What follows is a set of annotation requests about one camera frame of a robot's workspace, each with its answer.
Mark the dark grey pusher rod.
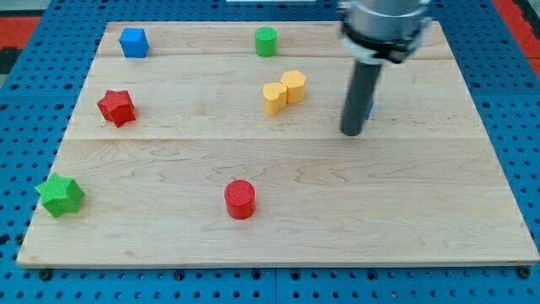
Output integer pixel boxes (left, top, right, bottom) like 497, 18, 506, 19
340, 62, 381, 136

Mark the blue triangle block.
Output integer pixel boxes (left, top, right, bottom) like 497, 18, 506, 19
365, 99, 375, 120

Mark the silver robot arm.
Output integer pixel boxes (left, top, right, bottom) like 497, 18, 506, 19
337, 0, 431, 136

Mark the blue cube block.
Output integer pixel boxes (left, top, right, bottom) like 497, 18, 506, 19
119, 28, 149, 58

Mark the yellow hexagon block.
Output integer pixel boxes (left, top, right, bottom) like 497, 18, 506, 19
281, 70, 306, 104

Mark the yellow heart block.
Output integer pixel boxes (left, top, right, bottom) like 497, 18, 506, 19
262, 83, 287, 117

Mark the green cylinder block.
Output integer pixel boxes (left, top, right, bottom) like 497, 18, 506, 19
255, 26, 278, 57

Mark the red cylinder block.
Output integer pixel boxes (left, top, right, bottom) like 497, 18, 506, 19
224, 180, 256, 220

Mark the wooden board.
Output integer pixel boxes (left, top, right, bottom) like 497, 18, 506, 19
18, 22, 539, 269

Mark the red star block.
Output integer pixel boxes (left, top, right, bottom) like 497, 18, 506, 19
97, 90, 137, 128

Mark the green star block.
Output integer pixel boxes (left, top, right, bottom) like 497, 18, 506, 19
35, 172, 84, 218

